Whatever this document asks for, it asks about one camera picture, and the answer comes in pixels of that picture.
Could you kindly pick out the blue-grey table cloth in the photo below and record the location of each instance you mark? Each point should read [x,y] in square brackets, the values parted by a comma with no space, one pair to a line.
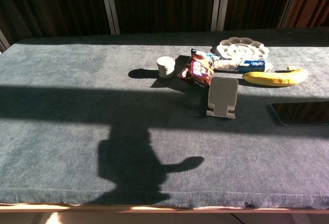
[77,131]

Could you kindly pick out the blue white toothpaste box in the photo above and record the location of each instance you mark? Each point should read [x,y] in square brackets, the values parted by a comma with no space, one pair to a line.
[246,66]

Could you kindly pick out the yellow banana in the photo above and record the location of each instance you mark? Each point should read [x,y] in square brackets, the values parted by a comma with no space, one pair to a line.
[275,77]

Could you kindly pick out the red snack bag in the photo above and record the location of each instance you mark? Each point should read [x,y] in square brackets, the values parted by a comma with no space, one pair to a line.
[196,71]

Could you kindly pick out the white paper cup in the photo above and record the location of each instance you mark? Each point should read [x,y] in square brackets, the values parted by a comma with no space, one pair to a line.
[165,66]

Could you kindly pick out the orange-brown curtain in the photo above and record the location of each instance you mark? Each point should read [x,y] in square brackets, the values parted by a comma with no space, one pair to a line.
[311,0]

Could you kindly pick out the white window frame post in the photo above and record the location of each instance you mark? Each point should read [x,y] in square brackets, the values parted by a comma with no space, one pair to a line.
[289,3]
[219,3]
[109,5]

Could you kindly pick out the white phone stand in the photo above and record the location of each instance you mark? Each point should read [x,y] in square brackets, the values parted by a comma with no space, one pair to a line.
[222,93]

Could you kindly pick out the dark brown curtain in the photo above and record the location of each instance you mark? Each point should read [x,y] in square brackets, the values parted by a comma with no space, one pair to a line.
[164,3]

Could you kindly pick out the white window frame rail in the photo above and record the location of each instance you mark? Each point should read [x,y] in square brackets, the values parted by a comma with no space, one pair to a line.
[3,41]

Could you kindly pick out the white flower-shaped palette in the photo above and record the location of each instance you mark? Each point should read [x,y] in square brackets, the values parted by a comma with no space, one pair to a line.
[242,49]

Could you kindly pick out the wooden table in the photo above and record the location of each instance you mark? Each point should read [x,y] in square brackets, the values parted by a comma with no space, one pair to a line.
[128,208]

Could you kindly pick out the black smartphone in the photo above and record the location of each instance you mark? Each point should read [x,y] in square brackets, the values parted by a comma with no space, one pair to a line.
[300,112]

